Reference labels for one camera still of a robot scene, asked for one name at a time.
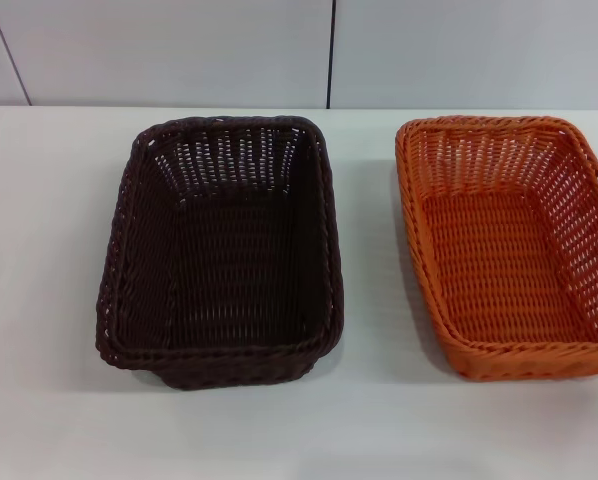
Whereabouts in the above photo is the dark brown wicker basket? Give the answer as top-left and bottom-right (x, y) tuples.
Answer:
(96, 114), (346, 392)

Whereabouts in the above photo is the orange wicker basket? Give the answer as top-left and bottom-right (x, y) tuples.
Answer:
(394, 114), (598, 384)

